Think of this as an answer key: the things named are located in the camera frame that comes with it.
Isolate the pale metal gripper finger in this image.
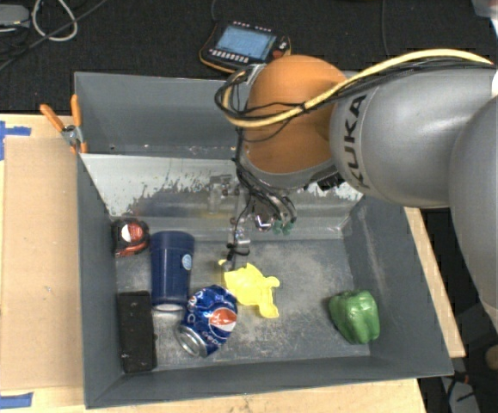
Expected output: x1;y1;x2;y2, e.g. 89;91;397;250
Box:
207;173;242;214
225;216;252;271

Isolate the yellow plastic toy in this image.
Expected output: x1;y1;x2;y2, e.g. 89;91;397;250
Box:
218;259;281;319

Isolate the dark blue plastic cup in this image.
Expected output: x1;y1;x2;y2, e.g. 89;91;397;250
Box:
149;230;196;312

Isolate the crushed blue soda can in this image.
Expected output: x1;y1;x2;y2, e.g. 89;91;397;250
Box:
175;284;239;359

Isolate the black and red tape measure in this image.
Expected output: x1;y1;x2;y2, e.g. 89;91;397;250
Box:
110;217;151;259

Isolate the grey metal bin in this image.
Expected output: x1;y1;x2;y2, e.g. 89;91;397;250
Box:
73;71;456;410

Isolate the green bell pepper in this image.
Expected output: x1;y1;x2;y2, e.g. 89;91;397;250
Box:
327;289;382;346

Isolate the dark green flat block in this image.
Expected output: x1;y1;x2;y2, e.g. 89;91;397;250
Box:
116;290;159;374

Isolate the brown cardboard board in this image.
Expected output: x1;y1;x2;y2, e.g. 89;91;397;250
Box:
0;137;86;391

